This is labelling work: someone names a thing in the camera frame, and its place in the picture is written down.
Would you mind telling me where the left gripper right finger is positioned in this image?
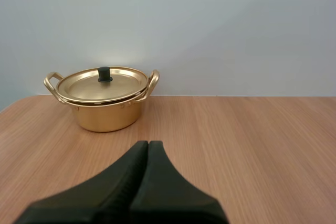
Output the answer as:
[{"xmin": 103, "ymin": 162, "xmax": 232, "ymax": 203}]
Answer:
[{"xmin": 129, "ymin": 140, "xmax": 229, "ymax": 224}]

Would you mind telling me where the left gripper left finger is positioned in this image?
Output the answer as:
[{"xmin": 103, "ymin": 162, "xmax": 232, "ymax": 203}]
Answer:
[{"xmin": 16, "ymin": 140, "xmax": 149, "ymax": 224}]

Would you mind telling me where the gold lid with black knob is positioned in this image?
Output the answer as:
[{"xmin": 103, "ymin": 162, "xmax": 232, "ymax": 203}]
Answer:
[{"xmin": 56, "ymin": 66, "xmax": 149, "ymax": 103}]

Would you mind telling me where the gold pot with two handles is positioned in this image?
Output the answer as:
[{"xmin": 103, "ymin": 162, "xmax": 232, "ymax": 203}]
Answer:
[{"xmin": 43, "ymin": 69, "xmax": 160, "ymax": 133}]

